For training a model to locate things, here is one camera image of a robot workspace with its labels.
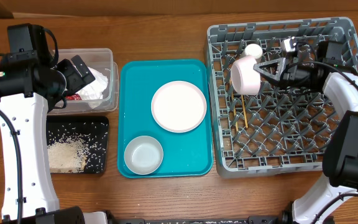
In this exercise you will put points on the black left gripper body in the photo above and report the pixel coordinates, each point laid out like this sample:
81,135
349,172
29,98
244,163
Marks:
74,80

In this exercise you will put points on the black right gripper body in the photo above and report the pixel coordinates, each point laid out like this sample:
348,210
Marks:
295,76

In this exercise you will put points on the red snack wrapper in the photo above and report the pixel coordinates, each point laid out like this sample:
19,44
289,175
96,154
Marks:
74,97

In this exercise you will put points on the white napkin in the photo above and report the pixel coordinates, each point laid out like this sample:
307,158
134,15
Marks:
94,90

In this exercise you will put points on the cream paper cup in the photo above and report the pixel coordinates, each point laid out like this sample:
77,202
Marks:
254,50

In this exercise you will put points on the small pink bowl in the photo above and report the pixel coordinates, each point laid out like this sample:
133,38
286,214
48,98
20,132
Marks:
245,80

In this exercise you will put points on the wooden chopstick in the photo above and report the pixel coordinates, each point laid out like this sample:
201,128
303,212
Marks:
233,105
244,111

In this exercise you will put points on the pile of white rice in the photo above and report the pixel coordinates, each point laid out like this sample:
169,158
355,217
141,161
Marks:
68,156

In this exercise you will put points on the grey bowl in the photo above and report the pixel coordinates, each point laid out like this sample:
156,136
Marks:
143,155

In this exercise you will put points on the large pink plate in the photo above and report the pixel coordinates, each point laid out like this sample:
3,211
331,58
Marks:
178,106

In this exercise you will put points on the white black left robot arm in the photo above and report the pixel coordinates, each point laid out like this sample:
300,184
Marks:
30,86

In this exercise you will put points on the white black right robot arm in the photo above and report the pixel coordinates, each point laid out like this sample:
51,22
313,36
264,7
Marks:
329,75

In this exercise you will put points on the grey dishwasher rack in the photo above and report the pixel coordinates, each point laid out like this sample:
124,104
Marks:
288,129

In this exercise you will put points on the clear plastic bin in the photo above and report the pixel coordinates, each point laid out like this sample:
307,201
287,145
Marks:
100,59

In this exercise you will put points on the black rectangular tray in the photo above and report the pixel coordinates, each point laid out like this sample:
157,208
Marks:
94,130

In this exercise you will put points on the teal serving tray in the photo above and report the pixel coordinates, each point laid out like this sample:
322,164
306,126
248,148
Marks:
184,154

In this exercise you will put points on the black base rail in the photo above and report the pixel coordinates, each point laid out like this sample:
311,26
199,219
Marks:
264,219

